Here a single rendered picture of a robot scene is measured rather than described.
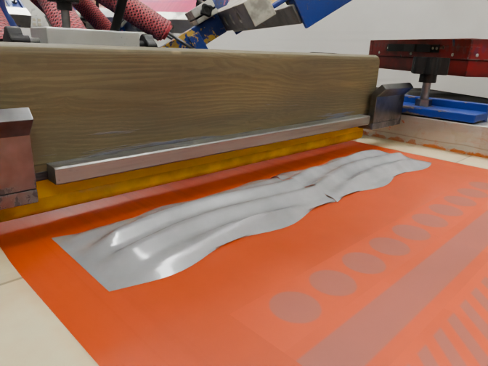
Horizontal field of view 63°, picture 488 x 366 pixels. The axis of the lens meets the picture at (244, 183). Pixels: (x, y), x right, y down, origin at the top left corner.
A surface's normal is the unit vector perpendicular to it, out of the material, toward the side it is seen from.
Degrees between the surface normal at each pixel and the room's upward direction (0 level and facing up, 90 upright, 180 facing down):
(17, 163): 90
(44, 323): 0
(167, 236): 31
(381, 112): 90
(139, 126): 90
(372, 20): 90
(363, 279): 0
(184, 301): 0
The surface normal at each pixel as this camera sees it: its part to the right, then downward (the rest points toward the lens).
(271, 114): 0.70, 0.26
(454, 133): -0.72, 0.20
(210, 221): 0.43, -0.66
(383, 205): 0.04, -0.95
